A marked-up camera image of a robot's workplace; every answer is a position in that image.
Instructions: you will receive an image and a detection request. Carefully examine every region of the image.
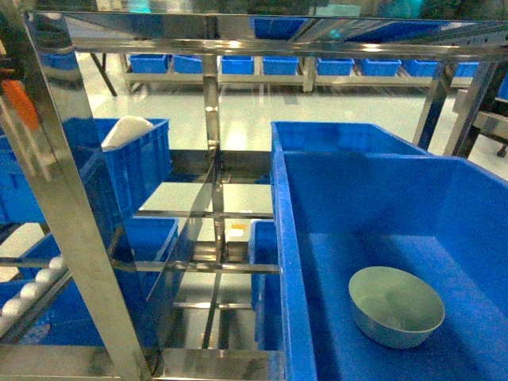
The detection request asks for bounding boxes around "green bowl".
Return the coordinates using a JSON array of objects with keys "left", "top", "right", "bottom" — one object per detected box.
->
[{"left": 348, "top": 266, "right": 445, "bottom": 350}]

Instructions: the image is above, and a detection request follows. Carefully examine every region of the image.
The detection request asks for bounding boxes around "lower middle blue bin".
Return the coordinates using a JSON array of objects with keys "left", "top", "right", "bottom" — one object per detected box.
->
[{"left": 248, "top": 220, "right": 283, "bottom": 351}]

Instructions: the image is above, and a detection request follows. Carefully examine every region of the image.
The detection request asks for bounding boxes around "blue bin behind large bin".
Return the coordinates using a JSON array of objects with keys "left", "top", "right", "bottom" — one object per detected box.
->
[{"left": 271, "top": 121, "right": 429, "bottom": 156}]

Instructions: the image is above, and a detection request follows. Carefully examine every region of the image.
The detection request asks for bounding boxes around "lower left blue bin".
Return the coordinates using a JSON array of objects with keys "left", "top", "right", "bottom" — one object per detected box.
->
[{"left": 114, "top": 216, "right": 179, "bottom": 303}]

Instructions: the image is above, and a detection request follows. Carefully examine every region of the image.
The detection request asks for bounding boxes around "blue bin with white item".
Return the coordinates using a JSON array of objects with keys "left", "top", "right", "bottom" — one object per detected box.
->
[{"left": 63, "top": 117, "right": 173, "bottom": 223}]

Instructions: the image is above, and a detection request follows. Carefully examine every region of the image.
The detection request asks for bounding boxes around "background rack with bins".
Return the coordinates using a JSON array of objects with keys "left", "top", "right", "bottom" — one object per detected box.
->
[{"left": 118, "top": 53, "right": 481, "bottom": 93}]

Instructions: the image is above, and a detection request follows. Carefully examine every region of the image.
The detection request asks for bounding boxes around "white item in bin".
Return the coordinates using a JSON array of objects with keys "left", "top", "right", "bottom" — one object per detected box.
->
[{"left": 102, "top": 116, "right": 155, "bottom": 149}]

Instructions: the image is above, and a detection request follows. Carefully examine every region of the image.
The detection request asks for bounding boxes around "large blue plastic bin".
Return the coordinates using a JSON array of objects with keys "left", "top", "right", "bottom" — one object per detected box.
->
[{"left": 273, "top": 152, "right": 507, "bottom": 380}]

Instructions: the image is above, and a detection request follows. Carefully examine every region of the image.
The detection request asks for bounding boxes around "white roller conveyor track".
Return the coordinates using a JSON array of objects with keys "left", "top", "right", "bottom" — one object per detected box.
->
[{"left": 1, "top": 256, "right": 70, "bottom": 341}]

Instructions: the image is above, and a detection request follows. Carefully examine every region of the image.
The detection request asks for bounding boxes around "stainless steel shelf frame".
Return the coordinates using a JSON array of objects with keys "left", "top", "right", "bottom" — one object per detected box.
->
[{"left": 1, "top": 1, "right": 507, "bottom": 380}]

